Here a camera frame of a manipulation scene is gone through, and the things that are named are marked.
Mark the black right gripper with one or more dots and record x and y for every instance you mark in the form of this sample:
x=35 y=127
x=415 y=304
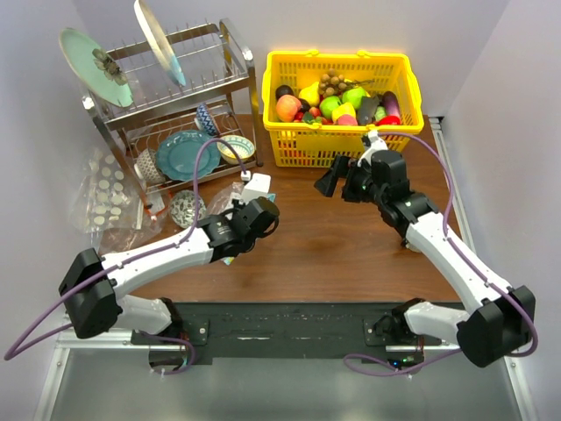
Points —
x=340 y=167

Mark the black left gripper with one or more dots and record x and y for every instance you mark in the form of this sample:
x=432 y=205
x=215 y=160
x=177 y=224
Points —
x=237 y=207

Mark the clear zip bag blue seal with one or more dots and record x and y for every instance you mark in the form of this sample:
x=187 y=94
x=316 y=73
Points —
x=223 y=201

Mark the red peach toy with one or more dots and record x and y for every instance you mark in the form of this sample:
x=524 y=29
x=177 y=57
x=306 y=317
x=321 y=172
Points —
x=347 y=120

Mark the grey fish toy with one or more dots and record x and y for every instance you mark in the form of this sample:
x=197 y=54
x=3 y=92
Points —
x=367 y=109

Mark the yellow bell pepper toy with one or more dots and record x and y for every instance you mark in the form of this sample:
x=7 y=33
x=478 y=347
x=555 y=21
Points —
x=344 y=108

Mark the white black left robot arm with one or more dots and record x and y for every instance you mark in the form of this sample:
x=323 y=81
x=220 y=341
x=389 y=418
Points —
x=97 y=290

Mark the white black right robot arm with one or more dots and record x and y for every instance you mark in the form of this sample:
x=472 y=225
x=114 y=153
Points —
x=497 y=320

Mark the polka dot plastic bag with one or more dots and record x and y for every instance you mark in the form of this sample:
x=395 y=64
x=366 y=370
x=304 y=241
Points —
x=109 y=210

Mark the yellow blue patterned bowl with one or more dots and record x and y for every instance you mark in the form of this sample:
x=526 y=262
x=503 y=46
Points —
x=233 y=147

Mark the yellow plastic basket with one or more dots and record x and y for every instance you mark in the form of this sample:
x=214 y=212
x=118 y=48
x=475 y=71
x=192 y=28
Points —
x=312 y=140

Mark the black white floral bowl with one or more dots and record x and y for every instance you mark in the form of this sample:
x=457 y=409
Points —
x=184 y=209

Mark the green apple toy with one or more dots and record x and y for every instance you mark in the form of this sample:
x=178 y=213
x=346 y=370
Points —
x=328 y=105
x=355 y=96

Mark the red yellow apple toy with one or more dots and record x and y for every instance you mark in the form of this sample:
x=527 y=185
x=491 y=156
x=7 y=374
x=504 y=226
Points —
x=287 y=107

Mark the red pepper toy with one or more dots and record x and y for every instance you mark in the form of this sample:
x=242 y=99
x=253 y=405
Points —
x=389 y=120

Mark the yellow pear toy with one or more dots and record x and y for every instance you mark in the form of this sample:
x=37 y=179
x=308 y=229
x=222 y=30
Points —
x=311 y=94

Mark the brown grape bunch toy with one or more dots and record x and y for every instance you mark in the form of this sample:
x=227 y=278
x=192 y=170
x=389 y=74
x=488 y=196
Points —
x=331 y=84

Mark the cream ceramic mug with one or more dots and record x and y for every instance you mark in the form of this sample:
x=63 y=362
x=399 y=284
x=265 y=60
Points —
x=412 y=246

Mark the dark avocado toy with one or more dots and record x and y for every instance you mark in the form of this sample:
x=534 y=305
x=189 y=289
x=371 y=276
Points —
x=282 y=91

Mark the teal scalloped plate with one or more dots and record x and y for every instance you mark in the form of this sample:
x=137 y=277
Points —
x=176 y=156

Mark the purple eggplant toy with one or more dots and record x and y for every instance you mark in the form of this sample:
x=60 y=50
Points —
x=391 y=104

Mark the blue zigzag bowl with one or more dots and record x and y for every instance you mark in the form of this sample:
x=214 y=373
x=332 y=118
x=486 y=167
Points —
x=205 y=121

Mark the steel two-tier dish rack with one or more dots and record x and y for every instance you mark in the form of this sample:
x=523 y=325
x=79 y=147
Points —
x=219 y=68

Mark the grey patterned bowl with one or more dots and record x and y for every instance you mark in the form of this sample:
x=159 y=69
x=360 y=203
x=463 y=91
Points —
x=146 y=168

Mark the mint green flower plate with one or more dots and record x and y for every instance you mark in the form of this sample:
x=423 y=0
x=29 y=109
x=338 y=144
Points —
x=95 y=68

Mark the beige blue-edged plate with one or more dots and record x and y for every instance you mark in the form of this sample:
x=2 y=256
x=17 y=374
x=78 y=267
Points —
x=158 y=42

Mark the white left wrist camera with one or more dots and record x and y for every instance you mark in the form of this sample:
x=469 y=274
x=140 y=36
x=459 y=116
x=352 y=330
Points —
x=258 y=186

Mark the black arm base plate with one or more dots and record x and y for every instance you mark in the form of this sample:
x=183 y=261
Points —
x=284 y=330

